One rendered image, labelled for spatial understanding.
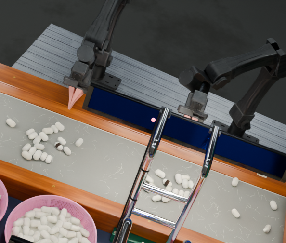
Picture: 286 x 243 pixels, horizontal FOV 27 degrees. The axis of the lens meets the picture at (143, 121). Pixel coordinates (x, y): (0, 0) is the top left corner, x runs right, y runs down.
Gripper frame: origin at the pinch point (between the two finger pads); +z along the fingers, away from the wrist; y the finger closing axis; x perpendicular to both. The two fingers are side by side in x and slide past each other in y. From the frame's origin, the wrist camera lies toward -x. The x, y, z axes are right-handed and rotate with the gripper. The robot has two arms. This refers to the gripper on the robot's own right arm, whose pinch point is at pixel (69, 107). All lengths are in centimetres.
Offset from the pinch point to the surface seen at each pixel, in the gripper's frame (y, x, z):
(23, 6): -72, 163, -64
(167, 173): 39.3, 1.3, 9.7
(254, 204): 71, 2, 9
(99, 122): 10.8, 6.9, 0.9
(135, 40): 1, 166, -69
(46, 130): -4.0, -1.8, 10.4
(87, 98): 8.7, -34.0, -1.0
